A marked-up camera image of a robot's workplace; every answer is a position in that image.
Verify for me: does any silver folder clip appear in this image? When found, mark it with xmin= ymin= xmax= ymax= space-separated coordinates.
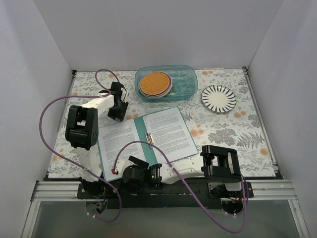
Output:
xmin=145 ymin=131 xmax=154 ymax=148

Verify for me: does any teal plastic folder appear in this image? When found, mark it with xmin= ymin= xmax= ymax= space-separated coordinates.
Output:
xmin=98 ymin=107 xmax=198 ymax=181

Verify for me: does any printed paper sheet top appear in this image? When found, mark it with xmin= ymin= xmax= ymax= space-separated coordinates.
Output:
xmin=98 ymin=119 xmax=145 ymax=181

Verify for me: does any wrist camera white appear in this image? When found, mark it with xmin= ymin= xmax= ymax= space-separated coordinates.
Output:
xmin=121 ymin=87 xmax=129 ymax=102
xmin=111 ymin=159 xmax=131 ymax=175

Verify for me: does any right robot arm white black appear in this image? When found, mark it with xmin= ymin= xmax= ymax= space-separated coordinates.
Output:
xmin=115 ymin=145 xmax=242 ymax=197

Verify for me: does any printed paper stack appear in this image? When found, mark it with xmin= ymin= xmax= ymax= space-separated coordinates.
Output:
xmin=143 ymin=107 xmax=198 ymax=162

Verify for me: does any purple cable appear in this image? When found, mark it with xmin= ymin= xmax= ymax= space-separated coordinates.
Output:
xmin=114 ymin=140 xmax=248 ymax=234
xmin=39 ymin=68 xmax=122 ymax=223

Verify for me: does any clear teal plastic container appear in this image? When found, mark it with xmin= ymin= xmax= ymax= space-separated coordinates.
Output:
xmin=135 ymin=65 xmax=198 ymax=102

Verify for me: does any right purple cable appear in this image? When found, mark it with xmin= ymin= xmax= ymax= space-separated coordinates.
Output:
xmin=114 ymin=140 xmax=248 ymax=234

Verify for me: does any blue striped white plate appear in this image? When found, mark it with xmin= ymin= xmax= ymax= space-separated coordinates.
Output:
xmin=201 ymin=85 xmax=237 ymax=114

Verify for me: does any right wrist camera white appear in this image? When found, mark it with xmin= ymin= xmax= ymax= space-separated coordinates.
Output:
xmin=111 ymin=159 xmax=131 ymax=175

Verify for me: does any orange woven round coaster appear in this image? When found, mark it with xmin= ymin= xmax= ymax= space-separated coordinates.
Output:
xmin=138 ymin=71 xmax=173 ymax=98

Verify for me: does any aluminium frame rail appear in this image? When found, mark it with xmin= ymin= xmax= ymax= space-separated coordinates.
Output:
xmin=31 ymin=179 xmax=298 ymax=201

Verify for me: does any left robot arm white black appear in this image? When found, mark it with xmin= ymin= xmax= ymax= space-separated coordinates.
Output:
xmin=65 ymin=82 xmax=128 ymax=198

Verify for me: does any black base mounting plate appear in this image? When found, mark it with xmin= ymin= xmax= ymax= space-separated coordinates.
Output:
xmin=77 ymin=178 xmax=242 ymax=209

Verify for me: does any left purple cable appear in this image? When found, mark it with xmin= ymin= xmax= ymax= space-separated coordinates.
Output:
xmin=39 ymin=68 xmax=122 ymax=223

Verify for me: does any floral patterned table mat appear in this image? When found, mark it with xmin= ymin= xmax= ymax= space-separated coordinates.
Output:
xmin=48 ymin=68 xmax=278 ymax=179

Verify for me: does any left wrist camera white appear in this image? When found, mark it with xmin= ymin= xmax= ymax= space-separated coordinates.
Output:
xmin=121 ymin=87 xmax=129 ymax=102

